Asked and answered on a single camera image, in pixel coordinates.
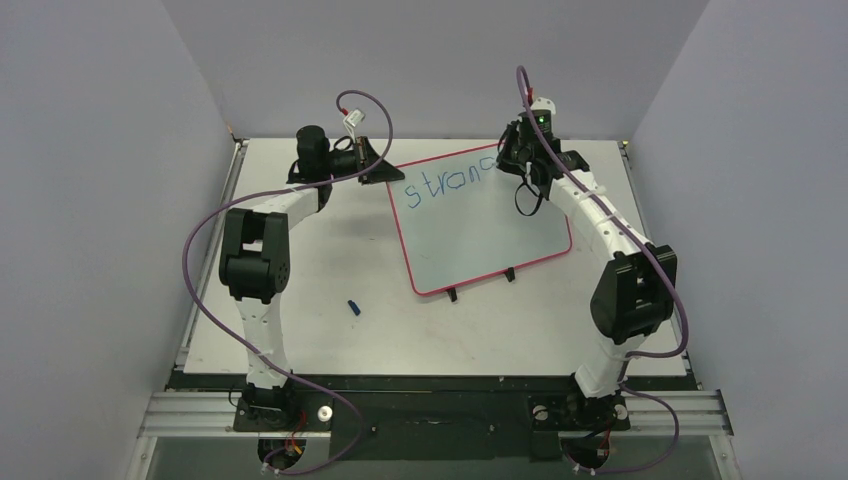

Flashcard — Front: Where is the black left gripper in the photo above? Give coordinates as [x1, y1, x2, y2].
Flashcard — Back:
[322, 138, 405, 186]

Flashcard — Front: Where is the pink framed whiteboard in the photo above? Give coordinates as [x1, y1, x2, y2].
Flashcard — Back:
[387, 144, 572, 296]

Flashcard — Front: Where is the blue marker cap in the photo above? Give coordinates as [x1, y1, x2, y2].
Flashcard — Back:
[347, 300, 361, 316]

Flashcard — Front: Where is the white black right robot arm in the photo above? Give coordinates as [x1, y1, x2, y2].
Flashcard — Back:
[496, 110, 677, 430]

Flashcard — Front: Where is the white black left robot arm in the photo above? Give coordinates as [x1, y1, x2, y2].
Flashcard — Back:
[219, 125, 405, 430]

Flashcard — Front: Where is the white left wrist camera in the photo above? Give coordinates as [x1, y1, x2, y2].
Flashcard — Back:
[341, 108, 366, 139]

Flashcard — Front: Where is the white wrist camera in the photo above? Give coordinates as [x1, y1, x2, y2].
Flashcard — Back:
[341, 108, 366, 139]
[530, 97, 556, 125]

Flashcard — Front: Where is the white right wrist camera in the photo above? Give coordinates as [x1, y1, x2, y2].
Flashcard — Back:
[530, 97, 556, 125]

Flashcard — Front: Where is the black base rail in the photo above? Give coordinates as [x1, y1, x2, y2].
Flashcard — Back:
[166, 371, 694, 472]

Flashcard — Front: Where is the aluminium frame rail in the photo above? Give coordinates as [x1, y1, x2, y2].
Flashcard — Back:
[138, 391, 732, 439]

